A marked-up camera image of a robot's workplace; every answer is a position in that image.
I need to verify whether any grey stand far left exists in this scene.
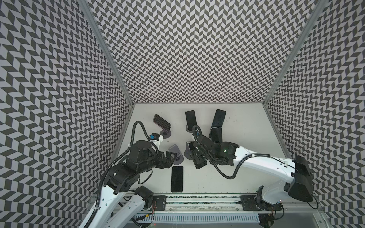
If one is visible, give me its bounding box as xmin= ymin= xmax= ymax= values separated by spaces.
xmin=160 ymin=130 xmax=172 ymax=139

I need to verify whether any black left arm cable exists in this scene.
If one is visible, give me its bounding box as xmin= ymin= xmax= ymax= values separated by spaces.
xmin=82 ymin=121 xmax=160 ymax=228

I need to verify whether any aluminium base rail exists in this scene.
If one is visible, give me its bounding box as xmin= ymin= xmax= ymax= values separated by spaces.
xmin=154 ymin=193 xmax=324 ymax=213

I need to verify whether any white ventilation grille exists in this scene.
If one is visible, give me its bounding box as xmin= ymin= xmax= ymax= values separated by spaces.
xmin=134 ymin=213 xmax=260 ymax=224

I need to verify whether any black phone on black stand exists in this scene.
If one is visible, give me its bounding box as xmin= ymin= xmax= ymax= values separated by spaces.
xmin=210 ymin=127 xmax=223 ymax=143

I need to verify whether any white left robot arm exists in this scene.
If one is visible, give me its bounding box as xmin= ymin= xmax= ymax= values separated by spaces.
xmin=80 ymin=140 xmax=178 ymax=228

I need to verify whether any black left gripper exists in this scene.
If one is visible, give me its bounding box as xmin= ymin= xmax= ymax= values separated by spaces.
xmin=138 ymin=150 xmax=178 ymax=173

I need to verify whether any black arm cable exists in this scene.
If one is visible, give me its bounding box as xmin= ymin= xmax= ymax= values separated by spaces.
xmin=82 ymin=121 xmax=160 ymax=228
xmin=191 ymin=124 xmax=271 ymax=180

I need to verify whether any grey stand front right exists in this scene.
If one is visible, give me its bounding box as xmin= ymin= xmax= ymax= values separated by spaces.
xmin=184 ymin=141 xmax=194 ymax=160

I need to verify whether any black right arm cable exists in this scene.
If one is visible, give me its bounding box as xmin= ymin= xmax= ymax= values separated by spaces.
xmin=191 ymin=124 xmax=271 ymax=180

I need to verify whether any grey stand front left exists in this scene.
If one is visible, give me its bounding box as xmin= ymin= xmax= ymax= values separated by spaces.
xmin=168 ymin=144 xmax=184 ymax=165

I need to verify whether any grey stand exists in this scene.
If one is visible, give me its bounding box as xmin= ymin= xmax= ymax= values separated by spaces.
xmin=160 ymin=130 xmax=172 ymax=139
xmin=168 ymin=144 xmax=184 ymax=165
xmin=184 ymin=141 xmax=194 ymax=160

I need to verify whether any phone reflecting pattern far left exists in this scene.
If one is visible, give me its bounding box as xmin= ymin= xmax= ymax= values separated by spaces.
xmin=153 ymin=114 xmax=171 ymax=132

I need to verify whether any purple phone stand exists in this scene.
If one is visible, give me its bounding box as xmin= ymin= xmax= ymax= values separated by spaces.
xmin=188 ymin=142 xmax=207 ymax=170

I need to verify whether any black phone back right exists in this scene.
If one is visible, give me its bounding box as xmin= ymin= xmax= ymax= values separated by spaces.
xmin=211 ymin=109 xmax=226 ymax=128

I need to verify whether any black phone back centre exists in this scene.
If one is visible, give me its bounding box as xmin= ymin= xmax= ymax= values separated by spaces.
xmin=185 ymin=110 xmax=197 ymax=132

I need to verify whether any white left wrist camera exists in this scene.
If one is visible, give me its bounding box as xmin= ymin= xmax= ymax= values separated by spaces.
xmin=149 ymin=133 xmax=163 ymax=149

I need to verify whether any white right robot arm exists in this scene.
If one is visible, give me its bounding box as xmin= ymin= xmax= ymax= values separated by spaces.
xmin=188 ymin=134 xmax=316 ymax=211

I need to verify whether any black phone stand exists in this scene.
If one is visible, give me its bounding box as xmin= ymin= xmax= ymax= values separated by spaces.
xmin=171 ymin=166 xmax=183 ymax=193

